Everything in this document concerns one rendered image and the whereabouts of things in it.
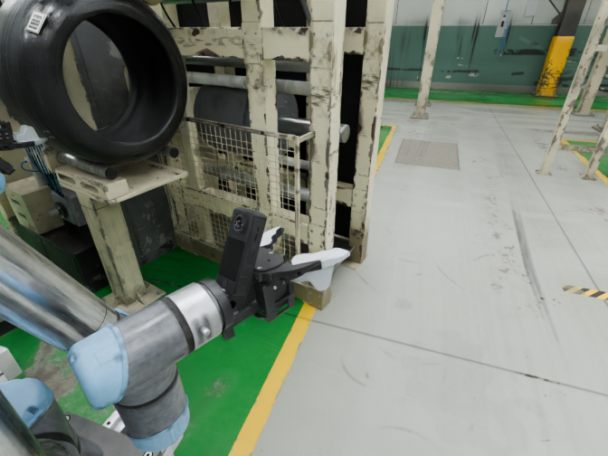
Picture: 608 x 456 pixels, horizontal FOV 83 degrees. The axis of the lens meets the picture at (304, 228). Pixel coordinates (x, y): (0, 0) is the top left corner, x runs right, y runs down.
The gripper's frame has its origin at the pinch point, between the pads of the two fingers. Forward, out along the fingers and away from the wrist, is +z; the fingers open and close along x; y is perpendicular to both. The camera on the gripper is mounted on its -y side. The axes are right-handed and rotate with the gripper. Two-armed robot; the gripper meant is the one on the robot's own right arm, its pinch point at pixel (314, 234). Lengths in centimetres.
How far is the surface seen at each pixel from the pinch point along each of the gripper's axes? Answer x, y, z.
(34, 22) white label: -94, -44, -9
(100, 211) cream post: -142, 27, -1
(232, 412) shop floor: -60, 99, 3
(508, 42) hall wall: -265, -38, 939
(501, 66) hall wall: -273, 13, 938
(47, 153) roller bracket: -132, -5, -13
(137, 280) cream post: -150, 72, 6
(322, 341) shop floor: -59, 99, 56
